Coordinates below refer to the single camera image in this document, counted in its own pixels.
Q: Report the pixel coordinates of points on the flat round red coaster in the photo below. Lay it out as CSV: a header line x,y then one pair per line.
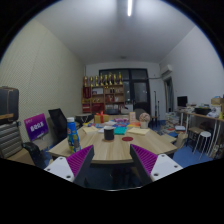
x,y
127,138

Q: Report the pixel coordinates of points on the black plastic chair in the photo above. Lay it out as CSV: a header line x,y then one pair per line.
x,y
33,153

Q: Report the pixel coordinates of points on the cluttered side desk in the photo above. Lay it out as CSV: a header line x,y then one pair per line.
x,y
203,116

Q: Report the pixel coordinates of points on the yellow paper envelope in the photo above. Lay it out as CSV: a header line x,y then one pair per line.
x,y
138,131

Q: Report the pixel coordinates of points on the orange red book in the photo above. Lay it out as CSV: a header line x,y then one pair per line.
x,y
134,124

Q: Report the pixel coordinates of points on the black office chair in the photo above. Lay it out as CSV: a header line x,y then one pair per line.
x,y
58,123

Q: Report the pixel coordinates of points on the teal book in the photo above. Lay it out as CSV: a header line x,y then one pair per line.
x,y
120,130

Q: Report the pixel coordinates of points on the black computer monitor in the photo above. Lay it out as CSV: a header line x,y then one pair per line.
x,y
182,101

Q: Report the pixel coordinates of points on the white round stool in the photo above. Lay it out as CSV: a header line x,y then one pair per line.
x,y
204,135

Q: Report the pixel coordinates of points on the cream book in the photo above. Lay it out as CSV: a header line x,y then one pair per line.
x,y
90,130

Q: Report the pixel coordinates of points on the black cup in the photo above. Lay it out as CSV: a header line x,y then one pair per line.
x,y
109,133

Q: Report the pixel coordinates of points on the wooden shelf unit with trophies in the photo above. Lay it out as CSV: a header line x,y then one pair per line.
x,y
103,96

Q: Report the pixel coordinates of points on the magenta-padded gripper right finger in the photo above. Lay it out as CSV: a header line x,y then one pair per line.
x,y
146,160

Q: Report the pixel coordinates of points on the purple sign board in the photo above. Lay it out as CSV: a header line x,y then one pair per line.
x,y
36,126

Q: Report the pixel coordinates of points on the white air conditioner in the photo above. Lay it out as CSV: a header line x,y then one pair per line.
x,y
166,70

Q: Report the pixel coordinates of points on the yellow gift box red ribbon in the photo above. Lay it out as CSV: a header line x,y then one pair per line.
x,y
101,118

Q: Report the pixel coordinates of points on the blue drink bottle white cap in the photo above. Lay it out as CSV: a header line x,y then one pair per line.
x,y
73,136

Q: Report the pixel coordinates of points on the ceiling tube light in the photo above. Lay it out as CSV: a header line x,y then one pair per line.
x,y
129,7

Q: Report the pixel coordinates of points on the potted pink flower plant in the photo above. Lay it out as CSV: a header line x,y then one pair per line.
x,y
144,118

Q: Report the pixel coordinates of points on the grey ribbed cushion stack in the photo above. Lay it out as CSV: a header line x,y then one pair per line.
x,y
10,140

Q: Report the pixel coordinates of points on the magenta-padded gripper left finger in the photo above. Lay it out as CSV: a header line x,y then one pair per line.
x,y
78,160

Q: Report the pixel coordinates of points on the dark glass door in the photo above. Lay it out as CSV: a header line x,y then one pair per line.
x,y
140,90

